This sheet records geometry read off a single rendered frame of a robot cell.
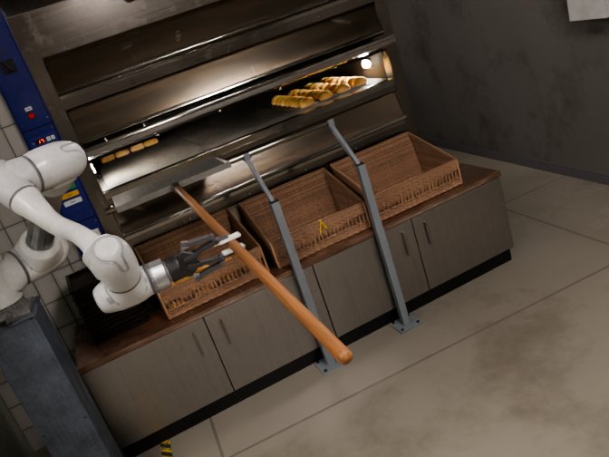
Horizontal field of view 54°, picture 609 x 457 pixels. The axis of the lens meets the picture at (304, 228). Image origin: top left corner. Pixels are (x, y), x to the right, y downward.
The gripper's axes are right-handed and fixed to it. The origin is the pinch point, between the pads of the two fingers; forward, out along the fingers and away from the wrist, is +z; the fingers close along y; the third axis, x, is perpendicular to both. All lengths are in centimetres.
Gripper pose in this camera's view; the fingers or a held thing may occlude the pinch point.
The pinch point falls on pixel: (231, 243)
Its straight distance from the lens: 180.4
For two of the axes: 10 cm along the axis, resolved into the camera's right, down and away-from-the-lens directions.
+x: 3.7, 2.4, -9.0
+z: 8.8, -3.9, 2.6
